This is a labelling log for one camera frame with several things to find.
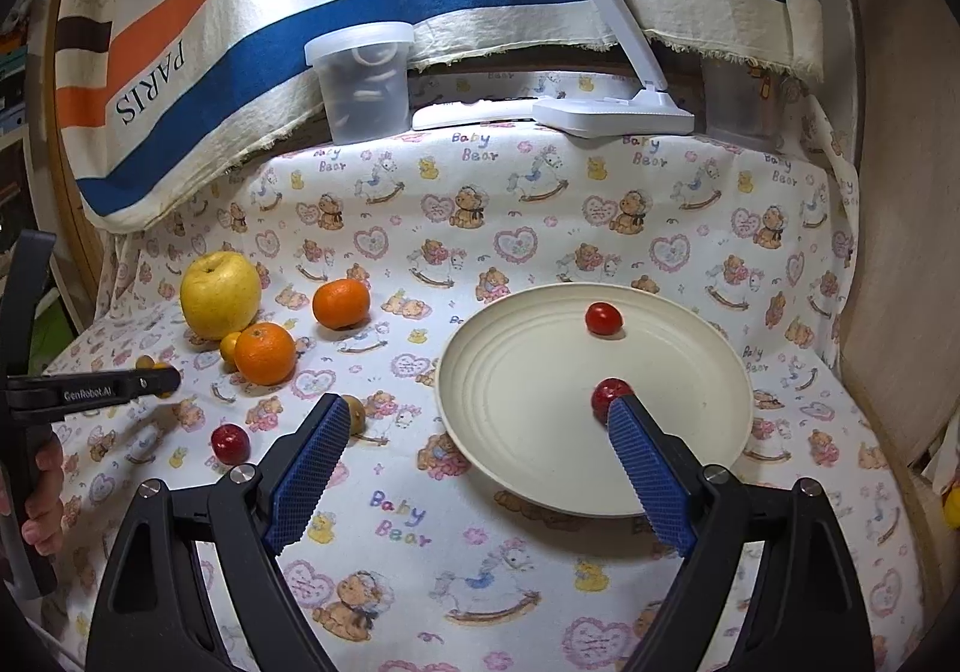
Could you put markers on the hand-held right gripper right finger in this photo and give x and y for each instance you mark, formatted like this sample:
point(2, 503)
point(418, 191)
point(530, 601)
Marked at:
point(649, 477)

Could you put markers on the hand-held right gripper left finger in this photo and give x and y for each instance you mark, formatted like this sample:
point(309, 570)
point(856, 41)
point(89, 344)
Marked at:
point(311, 469)

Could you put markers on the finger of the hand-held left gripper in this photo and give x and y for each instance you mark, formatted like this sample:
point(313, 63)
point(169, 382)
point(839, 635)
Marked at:
point(156, 381)

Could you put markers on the small yellow-orange citrus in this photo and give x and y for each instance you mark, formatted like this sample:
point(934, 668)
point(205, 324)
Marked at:
point(229, 346)

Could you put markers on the small red fruit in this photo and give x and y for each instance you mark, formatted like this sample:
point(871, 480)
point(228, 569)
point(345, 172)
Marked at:
point(230, 442)
point(607, 393)

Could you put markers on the yellow apple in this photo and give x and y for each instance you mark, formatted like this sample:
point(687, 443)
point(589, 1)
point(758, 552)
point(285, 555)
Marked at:
point(220, 293)

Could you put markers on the large orange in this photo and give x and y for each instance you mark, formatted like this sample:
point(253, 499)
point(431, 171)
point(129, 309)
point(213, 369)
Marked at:
point(264, 353)

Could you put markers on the cream round plate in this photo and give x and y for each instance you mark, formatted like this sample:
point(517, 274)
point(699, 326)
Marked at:
point(540, 409)

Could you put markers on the person's left hand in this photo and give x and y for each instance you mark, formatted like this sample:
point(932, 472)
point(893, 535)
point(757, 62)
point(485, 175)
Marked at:
point(46, 514)

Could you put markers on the red cherry tomato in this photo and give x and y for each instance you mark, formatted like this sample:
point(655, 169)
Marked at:
point(603, 318)

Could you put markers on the mandarin orange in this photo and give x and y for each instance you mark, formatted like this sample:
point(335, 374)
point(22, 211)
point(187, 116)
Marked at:
point(341, 303)

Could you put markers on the bear-printed tablecloth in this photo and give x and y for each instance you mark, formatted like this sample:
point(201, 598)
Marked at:
point(525, 229)

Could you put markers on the yellow object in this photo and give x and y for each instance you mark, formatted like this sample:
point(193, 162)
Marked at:
point(952, 508)

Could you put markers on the clear plastic container with lid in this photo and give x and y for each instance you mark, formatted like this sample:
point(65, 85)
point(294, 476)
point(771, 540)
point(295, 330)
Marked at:
point(364, 87)

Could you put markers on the white desk lamp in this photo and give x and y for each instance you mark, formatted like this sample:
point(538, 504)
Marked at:
point(607, 109)

